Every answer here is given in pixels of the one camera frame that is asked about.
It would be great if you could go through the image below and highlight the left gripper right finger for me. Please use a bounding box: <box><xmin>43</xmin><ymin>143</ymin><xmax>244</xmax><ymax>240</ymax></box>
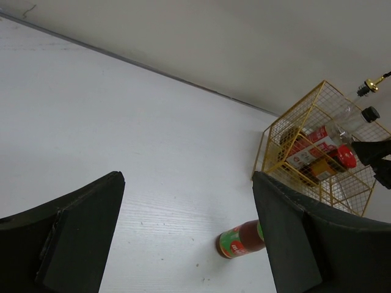
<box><xmin>252</xmin><ymin>172</ymin><xmax>390</xmax><ymax>292</ymax></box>

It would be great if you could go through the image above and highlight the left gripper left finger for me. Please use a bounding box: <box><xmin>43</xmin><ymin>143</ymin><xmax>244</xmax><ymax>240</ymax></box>
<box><xmin>1</xmin><ymin>172</ymin><xmax>125</xmax><ymax>292</ymax></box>

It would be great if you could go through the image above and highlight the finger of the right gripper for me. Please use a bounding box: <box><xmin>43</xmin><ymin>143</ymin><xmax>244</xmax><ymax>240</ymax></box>
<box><xmin>371</xmin><ymin>159</ymin><xmax>391</xmax><ymax>190</ymax></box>
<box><xmin>351</xmin><ymin>140</ymin><xmax>391</xmax><ymax>166</ymax></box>

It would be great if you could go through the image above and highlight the red lid chili sauce jar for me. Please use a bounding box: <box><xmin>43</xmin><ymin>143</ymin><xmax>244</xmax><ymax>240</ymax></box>
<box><xmin>310</xmin><ymin>145</ymin><xmax>357</xmax><ymax>183</ymax></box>

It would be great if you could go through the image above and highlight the black cap vinegar bottle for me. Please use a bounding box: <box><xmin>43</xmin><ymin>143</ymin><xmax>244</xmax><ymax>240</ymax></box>
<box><xmin>285</xmin><ymin>106</ymin><xmax>381</xmax><ymax>170</ymax></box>

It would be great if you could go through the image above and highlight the clear oil bottle gold spout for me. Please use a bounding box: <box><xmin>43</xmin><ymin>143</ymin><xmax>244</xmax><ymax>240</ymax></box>
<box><xmin>280</xmin><ymin>70</ymin><xmax>391</xmax><ymax>147</ymax></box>

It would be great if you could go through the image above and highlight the yellow cap sauce bottle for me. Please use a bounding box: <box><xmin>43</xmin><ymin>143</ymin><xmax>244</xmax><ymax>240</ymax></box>
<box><xmin>215</xmin><ymin>220</ymin><xmax>266</xmax><ymax>259</ymax></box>

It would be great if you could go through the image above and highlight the gold wire basket rack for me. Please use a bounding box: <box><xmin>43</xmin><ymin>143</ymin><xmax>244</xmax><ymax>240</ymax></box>
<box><xmin>253</xmin><ymin>81</ymin><xmax>390</xmax><ymax>216</ymax></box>

